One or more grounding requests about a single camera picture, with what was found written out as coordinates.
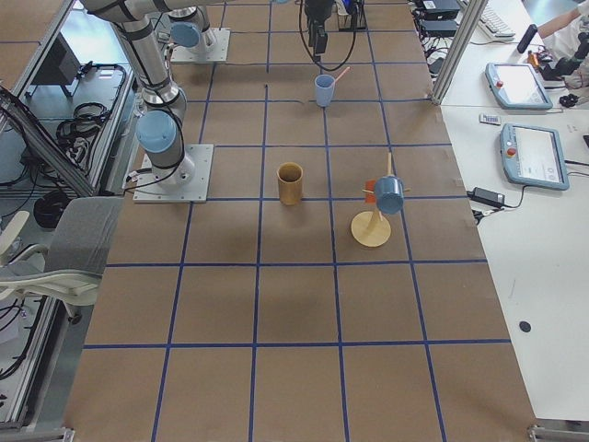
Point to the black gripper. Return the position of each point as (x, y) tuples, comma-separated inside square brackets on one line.
[(317, 10)]

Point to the light blue plastic cup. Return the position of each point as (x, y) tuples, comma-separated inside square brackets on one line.
[(324, 90)]

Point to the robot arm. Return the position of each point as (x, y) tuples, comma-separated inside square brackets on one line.
[(135, 31), (190, 28)]

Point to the bamboo chopstick holder cup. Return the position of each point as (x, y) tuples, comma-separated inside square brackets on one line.
[(290, 183)]

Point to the orange mug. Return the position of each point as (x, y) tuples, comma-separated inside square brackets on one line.
[(369, 192)]

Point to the blue mug on tree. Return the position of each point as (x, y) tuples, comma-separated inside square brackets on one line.
[(389, 194)]

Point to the wooden mug tree stand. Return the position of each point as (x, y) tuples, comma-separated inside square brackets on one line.
[(371, 228)]

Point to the upper teach pendant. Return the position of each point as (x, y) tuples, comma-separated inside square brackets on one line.
[(517, 87)]

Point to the teach pendant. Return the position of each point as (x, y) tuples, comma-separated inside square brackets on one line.
[(517, 87), (533, 156)]

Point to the black power adapter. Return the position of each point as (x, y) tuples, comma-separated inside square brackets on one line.
[(487, 197)]

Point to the lower teach pendant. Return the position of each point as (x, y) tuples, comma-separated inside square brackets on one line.
[(533, 156)]

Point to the grey office chair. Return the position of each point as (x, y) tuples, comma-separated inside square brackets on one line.
[(70, 269)]

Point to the black wire mug rack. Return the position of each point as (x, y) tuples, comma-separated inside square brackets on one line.
[(350, 15)]

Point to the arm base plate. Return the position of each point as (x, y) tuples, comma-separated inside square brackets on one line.
[(188, 183), (218, 54)]

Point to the aluminium frame post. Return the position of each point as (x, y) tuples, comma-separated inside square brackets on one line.
[(460, 42)]

